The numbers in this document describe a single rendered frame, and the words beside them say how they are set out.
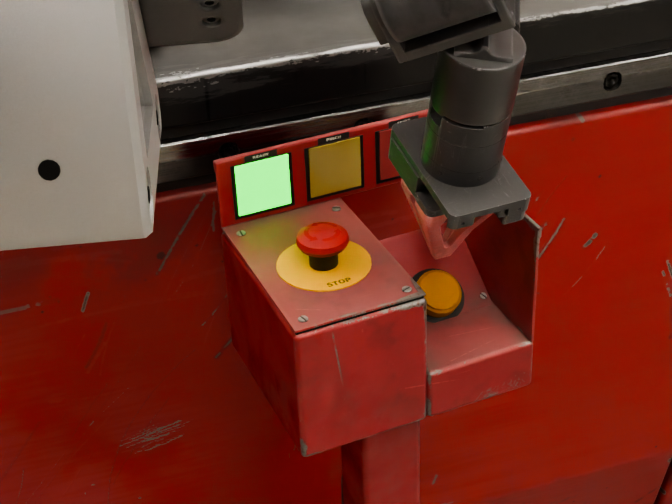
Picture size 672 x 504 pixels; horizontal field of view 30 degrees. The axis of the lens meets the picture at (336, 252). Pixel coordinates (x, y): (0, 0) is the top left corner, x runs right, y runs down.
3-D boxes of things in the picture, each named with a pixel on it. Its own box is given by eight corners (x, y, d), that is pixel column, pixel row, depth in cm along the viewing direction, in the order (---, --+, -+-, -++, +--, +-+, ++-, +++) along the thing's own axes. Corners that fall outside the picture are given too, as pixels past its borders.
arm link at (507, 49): (440, 51, 80) (530, 62, 80) (444, -11, 84) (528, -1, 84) (426, 133, 85) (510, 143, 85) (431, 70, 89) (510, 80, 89)
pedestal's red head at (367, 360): (302, 460, 94) (288, 261, 84) (231, 345, 107) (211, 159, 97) (532, 385, 101) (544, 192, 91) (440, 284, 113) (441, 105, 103)
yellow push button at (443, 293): (420, 327, 101) (427, 317, 99) (403, 285, 103) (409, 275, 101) (461, 315, 103) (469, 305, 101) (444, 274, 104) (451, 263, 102)
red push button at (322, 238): (310, 291, 93) (307, 250, 91) (289, 264, 96) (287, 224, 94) (359, 277, 94) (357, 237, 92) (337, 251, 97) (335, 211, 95)
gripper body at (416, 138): (463, 125, 95) (479, 47, 90) (529, 215, 89) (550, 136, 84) (386, 143, 93) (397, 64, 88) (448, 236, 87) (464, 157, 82)
